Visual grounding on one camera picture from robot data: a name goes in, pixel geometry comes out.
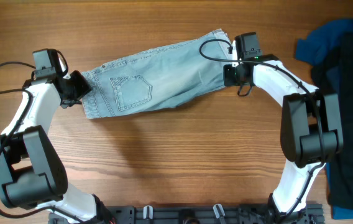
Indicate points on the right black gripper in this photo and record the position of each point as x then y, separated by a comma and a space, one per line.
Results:
229, 80

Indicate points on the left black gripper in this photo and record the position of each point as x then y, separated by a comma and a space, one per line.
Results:
85, 88

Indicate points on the light blue denim shorts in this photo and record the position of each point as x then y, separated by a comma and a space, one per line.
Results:
159, 78

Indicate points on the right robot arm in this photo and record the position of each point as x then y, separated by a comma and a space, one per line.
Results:
311, 130

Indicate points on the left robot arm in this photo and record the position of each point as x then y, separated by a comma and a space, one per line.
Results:
32, 176

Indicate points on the blue cloth garment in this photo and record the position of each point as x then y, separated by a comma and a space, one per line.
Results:
313, 51

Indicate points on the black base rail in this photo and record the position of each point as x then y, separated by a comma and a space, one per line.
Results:
243, 214

